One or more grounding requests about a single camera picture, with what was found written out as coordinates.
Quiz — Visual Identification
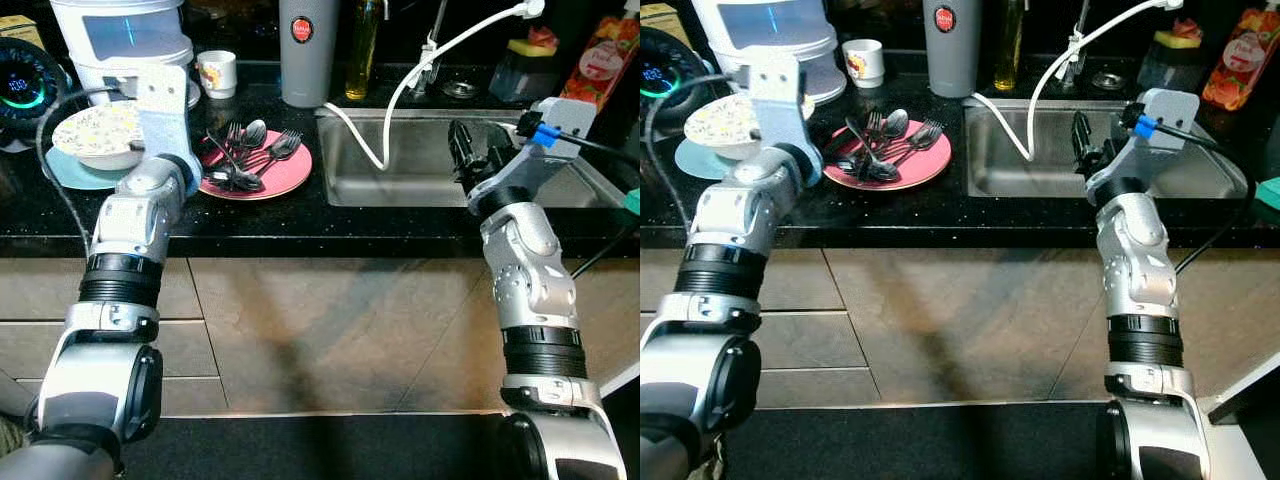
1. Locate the silver fork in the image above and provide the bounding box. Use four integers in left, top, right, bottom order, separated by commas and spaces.
880, 118, 946, 173
845, 112, 886, 166
240, 128, 304, 181
205, 120, 246, 176

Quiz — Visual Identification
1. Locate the chrome faucet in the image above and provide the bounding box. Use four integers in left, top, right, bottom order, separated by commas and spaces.
1060, 0, 1093, 86
410, 0, 451, 96

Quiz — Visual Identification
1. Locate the orange dish soap bottle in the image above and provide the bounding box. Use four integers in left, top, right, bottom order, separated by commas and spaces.
1200, 5, 1280, 111
560, 15, 641, 111

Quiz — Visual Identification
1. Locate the glass oil bottle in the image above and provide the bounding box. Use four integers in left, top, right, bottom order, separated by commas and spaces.
345, 0, 386, 101
992, 0, 1029, 93

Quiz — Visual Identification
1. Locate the white flower pattern bowl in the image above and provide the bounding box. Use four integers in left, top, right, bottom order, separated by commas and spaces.
683, 92, 791, 161
52, 100, 151, 171

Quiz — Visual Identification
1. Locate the dark sponge holder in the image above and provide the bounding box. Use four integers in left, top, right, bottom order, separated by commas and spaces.
490, 40, 561, 101
1137, 30, 1206, 93

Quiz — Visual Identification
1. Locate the black appliance with display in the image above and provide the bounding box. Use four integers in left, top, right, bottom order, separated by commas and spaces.
0, 38, 73, 151
640, 25, 713, 136

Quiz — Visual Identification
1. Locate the yellow box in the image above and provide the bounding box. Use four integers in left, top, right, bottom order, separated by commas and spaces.
640, 3, 691, 46
0, 15, 46, 49

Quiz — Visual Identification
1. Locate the light blue plate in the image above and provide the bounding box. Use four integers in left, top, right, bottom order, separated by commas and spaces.
673, 135, 761, 183
42, 145, 136, 191

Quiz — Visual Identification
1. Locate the white flexible hose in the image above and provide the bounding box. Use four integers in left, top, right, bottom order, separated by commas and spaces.
968, 0, 1186, 163
320, 0, 546, 171

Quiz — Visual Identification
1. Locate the white printed mug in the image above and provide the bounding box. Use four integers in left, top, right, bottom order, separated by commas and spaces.
195, 50, 238, 99
842, 38, 886, 89

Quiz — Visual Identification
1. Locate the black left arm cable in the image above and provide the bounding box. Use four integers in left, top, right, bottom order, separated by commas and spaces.
642, 72, 751, 231
36, 85, 141, 251

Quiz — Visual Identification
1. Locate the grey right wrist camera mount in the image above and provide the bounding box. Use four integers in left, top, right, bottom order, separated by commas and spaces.
470, 97, 598, 201
1088, 88, 1201, 196

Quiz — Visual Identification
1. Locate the white kitchen appliance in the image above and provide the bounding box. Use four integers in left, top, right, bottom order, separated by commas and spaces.
690, 0, 849, 106
48, 0, 201, 106

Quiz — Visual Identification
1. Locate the pink round plate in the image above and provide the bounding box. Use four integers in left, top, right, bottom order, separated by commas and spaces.
197, 128, 314, 201
822, 118, 953, 193

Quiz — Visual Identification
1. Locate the stainless steel sink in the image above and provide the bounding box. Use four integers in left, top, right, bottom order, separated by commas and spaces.
962, 97, 1251, 201
315, 105, 629, 209

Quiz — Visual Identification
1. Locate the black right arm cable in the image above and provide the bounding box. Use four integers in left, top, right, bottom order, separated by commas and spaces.
1135, 105, 1280, 276
515, 112, 641, 281

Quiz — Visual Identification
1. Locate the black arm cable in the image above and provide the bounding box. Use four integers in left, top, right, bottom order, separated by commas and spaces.
642, 72, 751, 231
1135, 105, 1280, 276
36, 85, 141, 251
515, 112, 641, 281

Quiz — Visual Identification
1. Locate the grey tumbler with red logo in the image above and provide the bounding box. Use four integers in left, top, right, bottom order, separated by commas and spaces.
279, 0, 341, 109
922, 0, 986, 99

